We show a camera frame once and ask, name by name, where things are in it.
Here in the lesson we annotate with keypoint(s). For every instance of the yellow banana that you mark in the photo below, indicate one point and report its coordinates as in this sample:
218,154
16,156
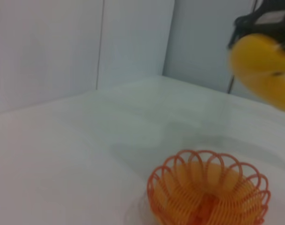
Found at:
257,63

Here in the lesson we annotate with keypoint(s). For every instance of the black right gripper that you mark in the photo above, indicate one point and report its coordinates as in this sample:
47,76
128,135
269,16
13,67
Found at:
273,25

